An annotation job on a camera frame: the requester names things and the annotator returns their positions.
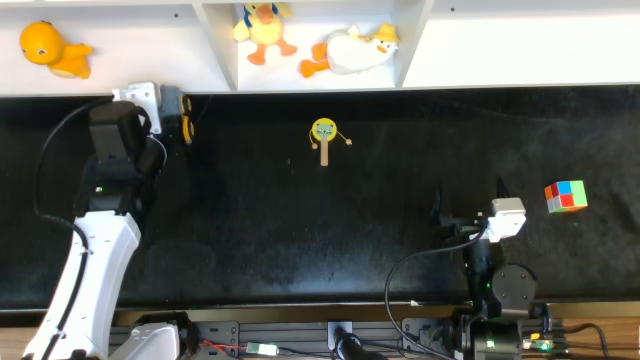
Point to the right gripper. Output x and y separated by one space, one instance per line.
460 224

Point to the yellow rattle drum toy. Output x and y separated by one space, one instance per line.
324 131

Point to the grey and yellow toy truck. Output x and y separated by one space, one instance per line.
171 102

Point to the orange rubber duck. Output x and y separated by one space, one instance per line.
42 45

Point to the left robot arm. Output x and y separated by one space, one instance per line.
100 260

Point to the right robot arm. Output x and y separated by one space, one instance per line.
512 287

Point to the many-coloured puzzle cube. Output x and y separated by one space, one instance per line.
566 196

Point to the white plush duck yellow hat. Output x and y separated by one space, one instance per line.
352 54

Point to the white shelf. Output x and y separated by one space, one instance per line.
125 55

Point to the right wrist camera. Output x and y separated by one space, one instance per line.
506 219

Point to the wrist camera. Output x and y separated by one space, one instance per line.
140 100
506 219

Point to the mounting rail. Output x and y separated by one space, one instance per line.
300 337

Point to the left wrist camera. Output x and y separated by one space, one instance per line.
140 100

